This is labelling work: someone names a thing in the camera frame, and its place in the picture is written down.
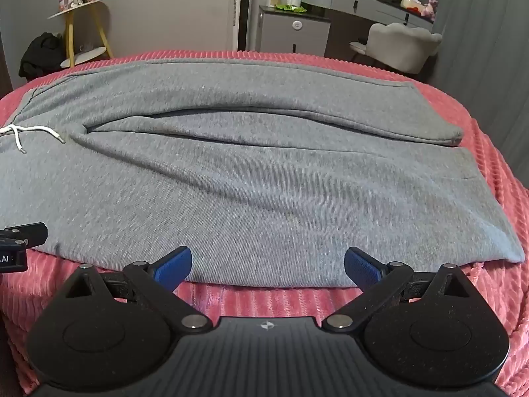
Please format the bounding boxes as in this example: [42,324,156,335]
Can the grey curtain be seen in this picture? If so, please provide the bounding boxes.
[430,0,529,141]

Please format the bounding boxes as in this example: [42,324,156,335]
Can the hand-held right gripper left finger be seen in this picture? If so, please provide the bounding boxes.
[64,246,212,334]

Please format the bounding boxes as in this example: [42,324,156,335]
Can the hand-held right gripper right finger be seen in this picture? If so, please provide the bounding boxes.
[321,246,472,334]

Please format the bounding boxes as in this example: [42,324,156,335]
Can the yellow side table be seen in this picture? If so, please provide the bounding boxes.
[47,0,115,69]

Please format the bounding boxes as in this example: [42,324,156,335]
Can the grey pants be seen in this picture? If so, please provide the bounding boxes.
[0,56,526,291]

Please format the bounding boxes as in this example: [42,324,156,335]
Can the white tower appliance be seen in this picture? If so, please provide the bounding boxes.
[230,0,254,51]

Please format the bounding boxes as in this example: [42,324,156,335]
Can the pink ribbed blanket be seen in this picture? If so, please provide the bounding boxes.
[0,50,529,397]

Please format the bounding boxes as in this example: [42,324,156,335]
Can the grey bedside cabinet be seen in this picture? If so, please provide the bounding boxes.
[258,5,332,57]

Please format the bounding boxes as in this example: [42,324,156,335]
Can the grey vanity desk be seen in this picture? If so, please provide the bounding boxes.
[303,0,435,34]

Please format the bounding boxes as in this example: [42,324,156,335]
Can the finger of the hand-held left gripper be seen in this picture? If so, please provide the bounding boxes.
[0,222,49,250]

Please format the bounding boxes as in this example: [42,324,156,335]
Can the white shell-back chair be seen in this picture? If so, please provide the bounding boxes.
[349,22,443,75]

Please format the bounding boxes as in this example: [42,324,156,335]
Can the black bag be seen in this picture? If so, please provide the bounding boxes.
[18,32,67,82]

